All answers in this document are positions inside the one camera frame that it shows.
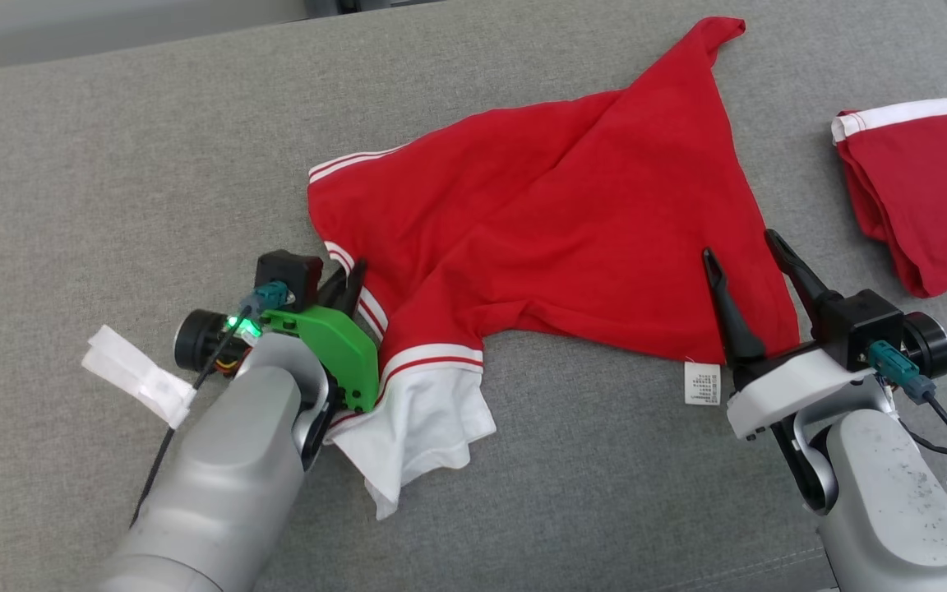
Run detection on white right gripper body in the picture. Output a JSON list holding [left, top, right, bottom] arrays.
[[726, 312, 947, 442]]

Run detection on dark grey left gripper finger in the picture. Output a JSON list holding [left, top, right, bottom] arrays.
[[317, 266, 352, 311], [340, 259, 369, 318]]

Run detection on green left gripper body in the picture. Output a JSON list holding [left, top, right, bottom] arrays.
[[175, 305, 381, 412]]

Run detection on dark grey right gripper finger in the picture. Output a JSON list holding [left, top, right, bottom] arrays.
[[764, 229, 834, 331], [701, 247, 769, 369]]

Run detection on red shorts with white waistband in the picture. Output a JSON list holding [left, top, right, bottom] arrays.
[[831, 92, 947, 298]]

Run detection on red jersey with number print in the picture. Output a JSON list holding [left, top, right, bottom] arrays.
[[307, 16, 803, 521]]

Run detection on grey fabric sofa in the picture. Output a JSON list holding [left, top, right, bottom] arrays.
[[0, 0, 947, 592]]

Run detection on black cable with teal plug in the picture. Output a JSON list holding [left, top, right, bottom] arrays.
[[129, 280, 291, 528], [867, 340, 947, 496]]

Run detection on white tape cable tag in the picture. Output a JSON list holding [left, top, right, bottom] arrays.
[[81, 324, 198, 429]]

